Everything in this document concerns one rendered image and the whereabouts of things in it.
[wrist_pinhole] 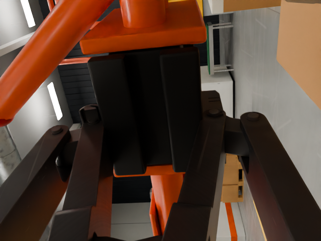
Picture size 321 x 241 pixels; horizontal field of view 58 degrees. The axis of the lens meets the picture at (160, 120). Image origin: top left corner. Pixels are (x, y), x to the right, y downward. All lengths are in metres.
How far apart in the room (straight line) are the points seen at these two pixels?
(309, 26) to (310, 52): 0.02
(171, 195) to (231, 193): 7.65
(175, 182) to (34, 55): 0.12
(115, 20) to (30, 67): 0.06
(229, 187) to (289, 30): 7.39
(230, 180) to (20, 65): 7.42
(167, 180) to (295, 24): 0.21
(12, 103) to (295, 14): 0.27
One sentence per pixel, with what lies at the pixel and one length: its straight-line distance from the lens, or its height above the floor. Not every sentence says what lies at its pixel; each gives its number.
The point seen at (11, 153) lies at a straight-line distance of 6.53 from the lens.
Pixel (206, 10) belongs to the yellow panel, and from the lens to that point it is 7.49.
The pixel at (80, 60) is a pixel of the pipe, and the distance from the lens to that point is 9.06.
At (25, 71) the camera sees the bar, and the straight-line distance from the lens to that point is 0.20.
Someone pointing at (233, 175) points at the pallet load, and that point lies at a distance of 7.48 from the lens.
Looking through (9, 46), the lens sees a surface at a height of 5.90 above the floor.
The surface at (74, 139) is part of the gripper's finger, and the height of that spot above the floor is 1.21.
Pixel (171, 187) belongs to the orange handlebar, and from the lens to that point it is 0.20.
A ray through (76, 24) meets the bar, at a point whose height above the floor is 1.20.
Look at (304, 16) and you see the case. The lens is 0.31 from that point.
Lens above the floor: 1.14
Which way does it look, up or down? 6 degrees up
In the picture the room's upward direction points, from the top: 94 degrees counter-clockwise
